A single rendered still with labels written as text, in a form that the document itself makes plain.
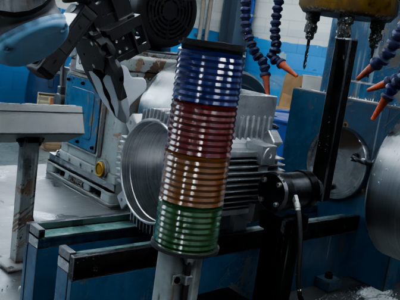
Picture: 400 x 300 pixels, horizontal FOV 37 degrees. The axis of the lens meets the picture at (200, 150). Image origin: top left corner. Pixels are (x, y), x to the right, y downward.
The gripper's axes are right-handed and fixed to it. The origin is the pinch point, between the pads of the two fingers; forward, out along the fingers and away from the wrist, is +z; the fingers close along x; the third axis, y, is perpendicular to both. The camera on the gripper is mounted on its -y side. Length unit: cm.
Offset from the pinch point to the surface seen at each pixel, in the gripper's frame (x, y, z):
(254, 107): -11.0, 17.1, 5.2
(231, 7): 542, 480, 206
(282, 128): 122, 142, 111
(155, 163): 1.3, 3.8, 11.3
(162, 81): 28.7, 26.8, 11.9
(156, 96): 28.1, 23.7, 13.8
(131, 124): 0.4, 1.8, 2.3
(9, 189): 58, -6, 29
